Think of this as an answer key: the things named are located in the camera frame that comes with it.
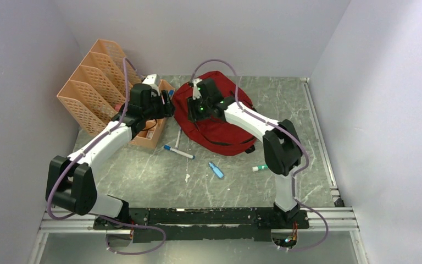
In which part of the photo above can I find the aluminium frame rail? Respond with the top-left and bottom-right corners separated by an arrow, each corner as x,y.
39,207 -> 359,234

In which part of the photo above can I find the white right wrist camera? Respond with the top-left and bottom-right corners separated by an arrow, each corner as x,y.
192,78 -> 202,100

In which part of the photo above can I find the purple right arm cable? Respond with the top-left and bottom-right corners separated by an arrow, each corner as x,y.
191,59 -> 330,253

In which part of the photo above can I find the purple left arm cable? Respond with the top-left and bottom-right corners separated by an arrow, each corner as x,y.
46,57 -> 166,256

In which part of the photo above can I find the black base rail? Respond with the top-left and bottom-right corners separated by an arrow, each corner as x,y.
93,207 -> 310,243

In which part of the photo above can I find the orange plastic desk organizer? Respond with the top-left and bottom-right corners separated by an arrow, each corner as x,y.
57,39 -> 175,136

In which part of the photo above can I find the blue white marker pen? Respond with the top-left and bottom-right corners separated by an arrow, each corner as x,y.
164,145 -> 195,160

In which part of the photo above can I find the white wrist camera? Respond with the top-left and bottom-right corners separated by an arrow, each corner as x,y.
142,74 -> 160,96
192,78 -> 202,100

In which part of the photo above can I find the white green glue stick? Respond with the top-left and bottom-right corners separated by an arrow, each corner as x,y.
252,164 -> 268,172

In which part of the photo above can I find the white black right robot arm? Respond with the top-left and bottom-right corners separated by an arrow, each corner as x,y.
187,78 -> 307,228

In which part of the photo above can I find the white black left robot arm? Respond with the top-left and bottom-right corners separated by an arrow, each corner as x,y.
46,83 -> 174,229

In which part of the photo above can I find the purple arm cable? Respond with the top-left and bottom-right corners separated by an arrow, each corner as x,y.
46,57 -> 166,256
191,59 -> 330,253

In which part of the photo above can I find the red student backpack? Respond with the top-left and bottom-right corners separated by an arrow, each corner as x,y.
172,71 -> 257,156

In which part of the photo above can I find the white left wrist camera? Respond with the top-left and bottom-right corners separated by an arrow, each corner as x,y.
142,74 -> 160,96

